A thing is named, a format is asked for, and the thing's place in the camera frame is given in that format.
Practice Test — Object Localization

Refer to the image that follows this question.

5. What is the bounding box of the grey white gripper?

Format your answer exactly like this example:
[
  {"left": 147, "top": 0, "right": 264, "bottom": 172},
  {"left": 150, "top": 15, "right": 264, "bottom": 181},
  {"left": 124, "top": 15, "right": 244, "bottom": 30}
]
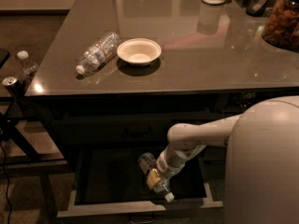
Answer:
[{"left": 147, "top": 149, "right": 187, "bottom": 189}]

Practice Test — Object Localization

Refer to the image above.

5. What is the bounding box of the blue label plastic bottle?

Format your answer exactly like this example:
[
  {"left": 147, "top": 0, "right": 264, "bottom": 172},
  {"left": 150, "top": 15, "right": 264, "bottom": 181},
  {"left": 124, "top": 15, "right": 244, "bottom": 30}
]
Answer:
[{"left": 138, "top": 152, "right": 175, "bottom": 203}]

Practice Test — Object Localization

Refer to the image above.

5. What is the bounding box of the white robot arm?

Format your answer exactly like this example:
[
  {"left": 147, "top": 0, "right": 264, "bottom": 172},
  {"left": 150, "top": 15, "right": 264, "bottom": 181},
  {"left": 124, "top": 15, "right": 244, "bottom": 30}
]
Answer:
[{"left": 157, "top": 96, "right": 299, "bottom": 224}]

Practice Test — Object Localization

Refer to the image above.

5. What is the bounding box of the open middle drawer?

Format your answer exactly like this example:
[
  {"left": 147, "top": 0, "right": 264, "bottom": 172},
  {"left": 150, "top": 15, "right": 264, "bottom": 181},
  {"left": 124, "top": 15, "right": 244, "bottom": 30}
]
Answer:
[{"left": 57, "top": 146, "right": 223, "bottom": 224}]

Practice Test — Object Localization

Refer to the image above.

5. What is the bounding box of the closed top drawer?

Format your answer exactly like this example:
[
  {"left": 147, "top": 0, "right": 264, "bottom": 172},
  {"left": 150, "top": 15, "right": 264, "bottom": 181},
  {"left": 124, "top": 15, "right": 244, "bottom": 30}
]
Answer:
[{"left": 50, "top": 109, "right": 225, "bottom": 147}]

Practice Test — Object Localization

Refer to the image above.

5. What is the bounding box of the red label plastic bottle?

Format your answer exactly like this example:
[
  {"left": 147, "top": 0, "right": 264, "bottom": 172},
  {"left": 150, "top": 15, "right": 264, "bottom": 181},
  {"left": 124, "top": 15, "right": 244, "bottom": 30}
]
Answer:
[{"left": 76, "top": 32, "right": 121, "bottom": 76}]

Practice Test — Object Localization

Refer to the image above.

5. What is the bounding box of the small clear bottle white cap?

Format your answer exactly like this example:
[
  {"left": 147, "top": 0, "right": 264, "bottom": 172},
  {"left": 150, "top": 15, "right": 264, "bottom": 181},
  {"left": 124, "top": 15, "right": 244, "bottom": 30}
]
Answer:
[{"left": 17, "top": 50, "right": 38, "bottom": 80}]

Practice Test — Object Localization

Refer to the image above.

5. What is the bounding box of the white paper bowl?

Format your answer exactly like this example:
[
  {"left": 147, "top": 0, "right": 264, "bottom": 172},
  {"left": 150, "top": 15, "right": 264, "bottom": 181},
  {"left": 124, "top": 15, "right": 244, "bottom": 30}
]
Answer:
[{"left": 117, "top": 38, "right": 162, "bottom": 66}]

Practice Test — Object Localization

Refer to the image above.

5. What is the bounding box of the dark side table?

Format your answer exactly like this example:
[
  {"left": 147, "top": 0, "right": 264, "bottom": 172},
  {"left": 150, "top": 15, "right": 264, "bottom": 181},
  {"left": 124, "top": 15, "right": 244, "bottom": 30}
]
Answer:
[{"left": 0, "top": 49, "right": 71, "bottom": 179}]

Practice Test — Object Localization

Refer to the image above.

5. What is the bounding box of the silver metal can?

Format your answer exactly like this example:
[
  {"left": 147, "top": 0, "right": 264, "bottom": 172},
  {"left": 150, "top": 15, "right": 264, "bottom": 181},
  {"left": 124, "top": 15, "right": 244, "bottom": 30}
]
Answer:
[{"left": 2, "top": 76, "right": 23, "bottom": 99}]

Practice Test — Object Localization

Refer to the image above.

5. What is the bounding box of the glass snack jar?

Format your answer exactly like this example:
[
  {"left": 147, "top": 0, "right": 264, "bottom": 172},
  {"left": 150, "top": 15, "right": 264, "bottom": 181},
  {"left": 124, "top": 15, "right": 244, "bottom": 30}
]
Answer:
[{"left": 262, "top": 0, "right": 299, "bottom": 49}]

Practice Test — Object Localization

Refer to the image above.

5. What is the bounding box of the black cable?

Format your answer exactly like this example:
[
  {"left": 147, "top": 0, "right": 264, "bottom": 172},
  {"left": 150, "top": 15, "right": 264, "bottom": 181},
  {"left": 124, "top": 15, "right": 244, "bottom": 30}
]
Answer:
[{"left": 0, "top": 142, "right": 12, "bottom": 224}]

